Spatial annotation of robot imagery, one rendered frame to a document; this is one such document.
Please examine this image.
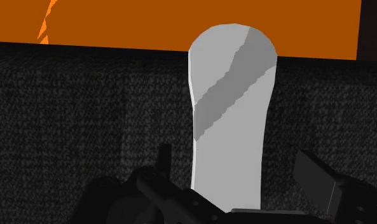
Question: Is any white oblong rounded object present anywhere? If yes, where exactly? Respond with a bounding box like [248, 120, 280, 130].
[188, 23, 278, 214]

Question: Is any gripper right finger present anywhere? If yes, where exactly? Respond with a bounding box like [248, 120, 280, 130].
[292, 150, 377, 224]

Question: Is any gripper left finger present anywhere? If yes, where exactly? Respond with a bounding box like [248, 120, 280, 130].
[71, 143, 228, 224]

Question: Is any dark grey fabric sofa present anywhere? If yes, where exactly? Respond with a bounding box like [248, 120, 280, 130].
[0, 41, 377, 224]

